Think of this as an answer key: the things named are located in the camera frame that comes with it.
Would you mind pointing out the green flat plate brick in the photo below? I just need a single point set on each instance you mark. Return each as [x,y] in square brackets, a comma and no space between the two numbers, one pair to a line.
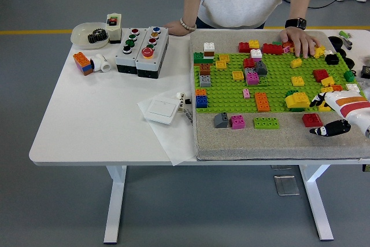
[263,83]

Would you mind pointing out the white table leg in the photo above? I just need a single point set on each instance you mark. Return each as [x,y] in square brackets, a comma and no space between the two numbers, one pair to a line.
[115,200]
[318,200]

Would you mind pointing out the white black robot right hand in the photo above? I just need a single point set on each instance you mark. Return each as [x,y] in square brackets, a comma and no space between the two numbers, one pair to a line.
[352,108]

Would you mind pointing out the grey-brown mat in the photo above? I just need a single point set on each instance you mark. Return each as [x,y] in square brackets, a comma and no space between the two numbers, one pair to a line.
[274,143]

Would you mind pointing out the emergency stop control box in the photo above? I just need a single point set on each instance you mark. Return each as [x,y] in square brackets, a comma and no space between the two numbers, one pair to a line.
[150,63]

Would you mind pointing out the small white brick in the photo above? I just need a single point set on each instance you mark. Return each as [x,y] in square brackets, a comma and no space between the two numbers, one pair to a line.
[329,52]

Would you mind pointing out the orange blue purple brick stack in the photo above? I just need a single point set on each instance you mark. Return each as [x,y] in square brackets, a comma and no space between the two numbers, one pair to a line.
[82,60]

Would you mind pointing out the dark green thick brick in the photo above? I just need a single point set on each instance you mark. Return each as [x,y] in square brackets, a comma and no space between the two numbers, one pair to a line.
[297,110]

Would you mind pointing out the green square brick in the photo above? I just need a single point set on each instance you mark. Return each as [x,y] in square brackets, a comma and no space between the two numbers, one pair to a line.
[349,75]

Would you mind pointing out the red long brick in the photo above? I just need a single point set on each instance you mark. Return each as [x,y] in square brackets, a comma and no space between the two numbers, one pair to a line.
[272,48]

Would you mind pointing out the small dark green box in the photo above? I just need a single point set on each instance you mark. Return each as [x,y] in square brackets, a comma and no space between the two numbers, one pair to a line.
[367,168]

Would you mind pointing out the small yellow brick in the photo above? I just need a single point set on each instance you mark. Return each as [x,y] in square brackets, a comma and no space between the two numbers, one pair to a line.
[296,63]
[319,51]
[328,81]

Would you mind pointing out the white printed label strip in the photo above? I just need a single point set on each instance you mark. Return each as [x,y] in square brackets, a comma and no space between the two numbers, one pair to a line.
[187,115]

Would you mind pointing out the yellow square plate brick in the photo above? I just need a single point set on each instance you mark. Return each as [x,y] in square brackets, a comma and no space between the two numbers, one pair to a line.
[221,64]
[224,57]
[238,75]

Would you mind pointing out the brown square brick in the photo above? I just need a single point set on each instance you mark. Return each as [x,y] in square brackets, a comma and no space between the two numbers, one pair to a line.
[205,69]

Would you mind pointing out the person's right hand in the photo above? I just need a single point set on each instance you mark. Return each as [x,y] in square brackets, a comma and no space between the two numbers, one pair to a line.
[176,28]

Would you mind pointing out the lime green long plate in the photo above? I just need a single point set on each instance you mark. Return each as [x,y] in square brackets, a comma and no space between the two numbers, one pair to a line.
[266,123]

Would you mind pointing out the white flat brick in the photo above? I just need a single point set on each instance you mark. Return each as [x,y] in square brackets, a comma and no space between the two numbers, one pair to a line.
[352,87]

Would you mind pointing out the white paper sheet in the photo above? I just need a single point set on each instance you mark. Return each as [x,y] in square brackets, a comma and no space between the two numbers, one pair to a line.
[173,140]

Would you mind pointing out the yellow flat brick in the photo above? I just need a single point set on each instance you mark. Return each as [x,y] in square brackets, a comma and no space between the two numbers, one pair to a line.
[323,108]
[326,89]

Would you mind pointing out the black brick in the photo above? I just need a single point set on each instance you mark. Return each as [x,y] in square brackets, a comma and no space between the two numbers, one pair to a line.
[332,59]

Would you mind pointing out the white bowl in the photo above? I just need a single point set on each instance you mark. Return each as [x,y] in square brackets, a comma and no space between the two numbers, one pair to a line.
[81,31]

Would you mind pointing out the small black plug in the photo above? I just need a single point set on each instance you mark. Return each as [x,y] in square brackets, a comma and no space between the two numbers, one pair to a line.
[188,101]

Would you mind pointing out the green studded baseplate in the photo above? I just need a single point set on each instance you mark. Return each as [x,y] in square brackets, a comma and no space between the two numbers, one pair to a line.
[277,85]

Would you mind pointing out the metal floor plate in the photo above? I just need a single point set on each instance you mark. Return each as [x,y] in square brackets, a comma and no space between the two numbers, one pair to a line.
[286,184]

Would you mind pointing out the small orange brick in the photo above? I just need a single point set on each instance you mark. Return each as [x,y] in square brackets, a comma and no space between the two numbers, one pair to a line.
[201,92]

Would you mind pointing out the large yellow slope brick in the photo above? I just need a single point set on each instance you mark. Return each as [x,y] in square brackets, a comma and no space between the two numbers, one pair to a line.
[297,100]

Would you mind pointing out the small black device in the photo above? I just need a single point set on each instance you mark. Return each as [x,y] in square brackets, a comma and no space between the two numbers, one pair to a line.
[365,72]

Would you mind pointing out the orange long brick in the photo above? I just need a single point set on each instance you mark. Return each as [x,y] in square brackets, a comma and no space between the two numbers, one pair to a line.
[286,44]
[337,88]
[262,102]

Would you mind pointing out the white pink brick stack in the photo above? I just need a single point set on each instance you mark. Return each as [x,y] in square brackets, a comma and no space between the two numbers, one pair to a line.
[256,53]

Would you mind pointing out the white pipe tee fitting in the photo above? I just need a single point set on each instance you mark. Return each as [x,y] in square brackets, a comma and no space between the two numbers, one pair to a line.
[101,62]

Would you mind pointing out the white wall switch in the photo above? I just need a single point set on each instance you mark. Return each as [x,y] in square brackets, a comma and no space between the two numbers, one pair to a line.
[162,109]

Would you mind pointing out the red square brick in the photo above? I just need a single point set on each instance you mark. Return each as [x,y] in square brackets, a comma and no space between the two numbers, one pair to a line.
[321,75]
[243,47]
[249,63]

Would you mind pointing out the dark green flat brick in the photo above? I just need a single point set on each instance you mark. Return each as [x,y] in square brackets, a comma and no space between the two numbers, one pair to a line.
[199,57]

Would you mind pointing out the magenta square brick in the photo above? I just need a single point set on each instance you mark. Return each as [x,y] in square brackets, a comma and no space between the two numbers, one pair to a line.
[252,78]
[237,121]

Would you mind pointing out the black wristwatch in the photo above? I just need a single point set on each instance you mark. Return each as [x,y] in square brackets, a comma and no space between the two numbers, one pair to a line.
[296,23]

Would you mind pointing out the black gears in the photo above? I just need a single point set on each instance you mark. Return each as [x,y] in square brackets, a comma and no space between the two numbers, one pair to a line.
[96,37]

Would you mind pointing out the silver grey tool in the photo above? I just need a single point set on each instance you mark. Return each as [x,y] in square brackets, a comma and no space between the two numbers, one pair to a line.
[347,44]

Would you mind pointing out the red slope brick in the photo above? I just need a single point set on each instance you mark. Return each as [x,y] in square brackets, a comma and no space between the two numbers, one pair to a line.
[312,120]

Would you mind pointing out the cream switch box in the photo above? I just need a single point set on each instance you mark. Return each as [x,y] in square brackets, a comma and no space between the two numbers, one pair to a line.
[113,31]

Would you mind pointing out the small pink brick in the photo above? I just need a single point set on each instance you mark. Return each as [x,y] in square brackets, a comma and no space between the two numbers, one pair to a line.
[246,93]
[286,49]

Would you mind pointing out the small green brick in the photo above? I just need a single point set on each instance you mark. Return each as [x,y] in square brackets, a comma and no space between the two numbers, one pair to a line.
[277,43]

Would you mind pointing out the white brown brick stack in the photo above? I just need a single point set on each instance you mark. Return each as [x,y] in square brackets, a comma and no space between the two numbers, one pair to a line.
[209,50]

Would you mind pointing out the blue square brick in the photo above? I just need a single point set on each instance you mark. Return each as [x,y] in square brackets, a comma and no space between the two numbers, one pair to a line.
[201,101]

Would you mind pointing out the light grey square brick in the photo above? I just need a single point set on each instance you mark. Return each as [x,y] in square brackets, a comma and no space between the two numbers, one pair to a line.
[249,71]
[205,81]

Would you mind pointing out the person's right forearm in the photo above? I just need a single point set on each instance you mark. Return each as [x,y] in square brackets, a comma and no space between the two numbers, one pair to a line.
[192,1]

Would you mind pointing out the white labelled cylinder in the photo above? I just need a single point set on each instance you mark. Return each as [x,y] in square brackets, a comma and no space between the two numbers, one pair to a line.
[180,95]

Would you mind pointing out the dark grey slope brick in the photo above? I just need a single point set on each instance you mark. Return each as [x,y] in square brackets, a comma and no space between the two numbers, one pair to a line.
[221,120]
[261,69]

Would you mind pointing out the person's left hand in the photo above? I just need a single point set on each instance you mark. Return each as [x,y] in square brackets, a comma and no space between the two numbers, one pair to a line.
[300,38]

